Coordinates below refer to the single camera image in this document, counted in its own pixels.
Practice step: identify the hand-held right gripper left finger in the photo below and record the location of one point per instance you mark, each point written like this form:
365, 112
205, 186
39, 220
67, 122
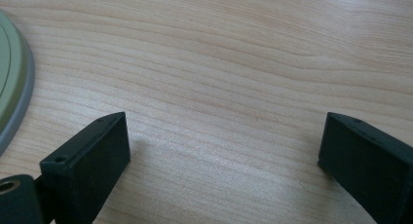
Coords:
87, 165

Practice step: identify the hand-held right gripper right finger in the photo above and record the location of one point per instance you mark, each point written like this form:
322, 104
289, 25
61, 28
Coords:
370, 162

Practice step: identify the green round plate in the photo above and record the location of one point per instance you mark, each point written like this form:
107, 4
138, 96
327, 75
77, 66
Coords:
11, 78

